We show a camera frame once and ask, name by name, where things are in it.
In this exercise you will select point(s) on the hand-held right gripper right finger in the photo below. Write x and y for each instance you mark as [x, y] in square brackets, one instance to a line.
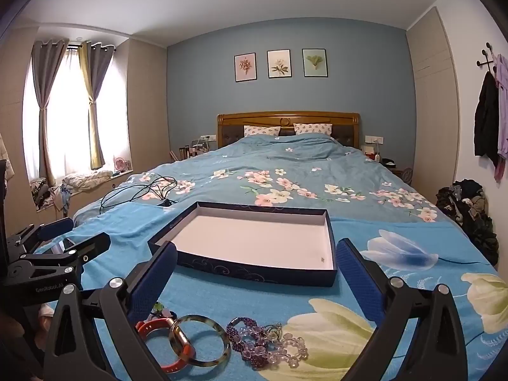
[357, 278]

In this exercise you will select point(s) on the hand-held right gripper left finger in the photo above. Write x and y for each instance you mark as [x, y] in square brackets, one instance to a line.
[154, 281]

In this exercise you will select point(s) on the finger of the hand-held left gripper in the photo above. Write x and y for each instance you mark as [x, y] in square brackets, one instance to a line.
[89, 248]
[55, 228]

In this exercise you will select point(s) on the small green pendant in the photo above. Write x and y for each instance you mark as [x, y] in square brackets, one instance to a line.
[158, 307]

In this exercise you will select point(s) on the orange smart watch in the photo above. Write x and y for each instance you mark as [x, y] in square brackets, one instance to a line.
[153, 324]

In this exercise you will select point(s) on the tortoiseshell bangle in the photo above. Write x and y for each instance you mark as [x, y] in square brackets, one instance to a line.
[227, 343]

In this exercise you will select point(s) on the dark blue jewelry box tray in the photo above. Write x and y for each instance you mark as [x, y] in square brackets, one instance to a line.
[254, 238]

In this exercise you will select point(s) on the person's left hand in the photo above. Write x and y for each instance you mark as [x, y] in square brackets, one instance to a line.
[44, 317]

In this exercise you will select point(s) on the smartphone with pink edge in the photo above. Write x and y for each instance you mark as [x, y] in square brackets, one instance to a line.
[65, 246]

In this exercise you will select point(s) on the pile of patterned clothes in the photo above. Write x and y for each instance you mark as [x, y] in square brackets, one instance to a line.
[43, 194]

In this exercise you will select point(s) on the window seat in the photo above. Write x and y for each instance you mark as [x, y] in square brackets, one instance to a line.
[99, 194]

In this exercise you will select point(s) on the crumpled white bedding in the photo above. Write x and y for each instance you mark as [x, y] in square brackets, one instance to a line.
[87, 179]

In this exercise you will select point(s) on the small black charger plug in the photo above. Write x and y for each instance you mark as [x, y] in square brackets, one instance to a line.
[164, 203]

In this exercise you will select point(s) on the small pink fan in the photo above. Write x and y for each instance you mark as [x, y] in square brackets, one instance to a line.
[121, 164]

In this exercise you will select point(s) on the light blue floral blanket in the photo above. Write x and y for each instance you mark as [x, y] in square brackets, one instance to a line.
[258, 305]

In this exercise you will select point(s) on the yellow and grey curtain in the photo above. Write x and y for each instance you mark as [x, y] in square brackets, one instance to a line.
[95, 127]

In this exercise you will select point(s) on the wooden nightstand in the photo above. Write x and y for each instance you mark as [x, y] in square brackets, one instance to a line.
[397, 170]

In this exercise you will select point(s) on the white sheer curtain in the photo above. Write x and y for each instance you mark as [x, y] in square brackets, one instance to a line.
[71, 107]

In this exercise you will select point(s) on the red tissue box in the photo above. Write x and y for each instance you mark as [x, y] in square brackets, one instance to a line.
[370, 153]

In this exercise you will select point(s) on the pile of dark clothes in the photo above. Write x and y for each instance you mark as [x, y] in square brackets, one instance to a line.
[468, 214]

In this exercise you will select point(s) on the row of cosmetic bottles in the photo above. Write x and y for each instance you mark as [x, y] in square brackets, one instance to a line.
[188, 151]

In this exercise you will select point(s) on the grey-blue floral duvet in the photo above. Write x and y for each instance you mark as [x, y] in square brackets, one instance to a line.
[278, 166]

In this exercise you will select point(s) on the floral white pillow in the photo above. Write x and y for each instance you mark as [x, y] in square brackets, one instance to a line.
[313, 128]
[260, 131]

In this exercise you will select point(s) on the wooden bed headboard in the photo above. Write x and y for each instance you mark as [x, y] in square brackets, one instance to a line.
[285, 119]

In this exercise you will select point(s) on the tall beige wardrobe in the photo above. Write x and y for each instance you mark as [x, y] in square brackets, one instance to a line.
[432, 107]

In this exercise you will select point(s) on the black jacket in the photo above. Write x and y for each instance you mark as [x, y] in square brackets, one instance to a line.
[486, 119]

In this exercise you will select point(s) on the framed green leaf picture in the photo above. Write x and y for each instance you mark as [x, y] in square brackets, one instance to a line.
[314, 62]

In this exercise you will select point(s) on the purple jacket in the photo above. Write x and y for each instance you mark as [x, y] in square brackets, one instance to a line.
[503, 107]

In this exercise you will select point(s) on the framed white flower picture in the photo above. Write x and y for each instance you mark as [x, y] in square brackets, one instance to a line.
[279, 64]

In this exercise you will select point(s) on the framed pink flower picture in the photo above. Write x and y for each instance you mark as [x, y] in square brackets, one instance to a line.
[245, 67]

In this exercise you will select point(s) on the white wall socket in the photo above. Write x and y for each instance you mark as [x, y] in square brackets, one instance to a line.
[374, 139]
[208, 137]

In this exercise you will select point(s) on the beige wall cabinet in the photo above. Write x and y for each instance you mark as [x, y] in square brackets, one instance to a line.
[147, 107]

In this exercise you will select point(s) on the black wall coat rack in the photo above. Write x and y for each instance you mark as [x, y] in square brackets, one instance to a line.
[486, 57]

